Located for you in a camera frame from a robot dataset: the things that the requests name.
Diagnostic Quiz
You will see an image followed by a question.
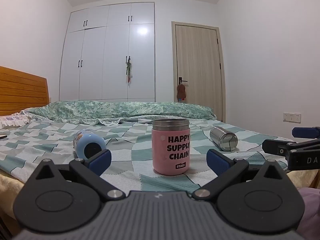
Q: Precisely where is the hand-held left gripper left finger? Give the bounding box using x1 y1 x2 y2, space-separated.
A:
36 149 126 202

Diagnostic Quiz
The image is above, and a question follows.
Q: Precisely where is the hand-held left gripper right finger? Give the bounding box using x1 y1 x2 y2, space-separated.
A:
192 149 288 202

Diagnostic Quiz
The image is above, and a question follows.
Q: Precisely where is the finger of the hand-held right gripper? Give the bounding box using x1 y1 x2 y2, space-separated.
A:
292 127 320 139
262 138 320 157

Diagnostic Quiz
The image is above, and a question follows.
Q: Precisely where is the light blue printed cup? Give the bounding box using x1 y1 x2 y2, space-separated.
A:
73 129 107 160

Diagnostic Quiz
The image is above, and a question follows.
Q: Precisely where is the stainless steel cup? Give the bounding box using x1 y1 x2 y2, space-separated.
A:
209 126 238 152

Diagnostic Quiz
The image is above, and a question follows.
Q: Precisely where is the pink cup with steel rim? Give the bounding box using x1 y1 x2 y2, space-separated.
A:
151 118 191 176

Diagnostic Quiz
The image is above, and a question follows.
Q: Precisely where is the green checked bed sheet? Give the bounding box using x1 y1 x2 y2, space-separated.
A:
0 116 296 193

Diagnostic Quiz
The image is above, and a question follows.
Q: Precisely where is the pink cloth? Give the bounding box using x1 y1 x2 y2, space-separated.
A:
297 187 320 240

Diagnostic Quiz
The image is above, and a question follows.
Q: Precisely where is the green floral quilt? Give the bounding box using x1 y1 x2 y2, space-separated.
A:
26 101 217 126

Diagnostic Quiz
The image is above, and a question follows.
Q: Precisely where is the brown hanging pouch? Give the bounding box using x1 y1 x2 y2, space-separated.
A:
176 83 187 102

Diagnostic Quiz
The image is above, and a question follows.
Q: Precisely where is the light wooden door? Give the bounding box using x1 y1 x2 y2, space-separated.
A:
171 21 226 123

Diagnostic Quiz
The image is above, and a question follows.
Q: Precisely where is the yellow blanket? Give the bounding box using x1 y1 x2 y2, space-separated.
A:
0 170 28 222

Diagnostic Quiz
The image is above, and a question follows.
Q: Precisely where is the green hanging ornament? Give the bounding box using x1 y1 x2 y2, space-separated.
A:
125 58 133 84

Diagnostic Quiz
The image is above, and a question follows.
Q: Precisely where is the floral pillow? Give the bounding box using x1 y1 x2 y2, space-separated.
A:
0 110 33 131

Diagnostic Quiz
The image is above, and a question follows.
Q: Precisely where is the wooden headboard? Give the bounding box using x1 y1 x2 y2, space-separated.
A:
0 66 50 117

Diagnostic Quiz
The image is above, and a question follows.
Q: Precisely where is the white wardrobe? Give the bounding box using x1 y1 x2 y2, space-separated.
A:
59 2 156 103

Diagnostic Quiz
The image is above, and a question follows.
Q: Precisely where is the white wall socket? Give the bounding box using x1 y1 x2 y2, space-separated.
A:
283 112 302 123

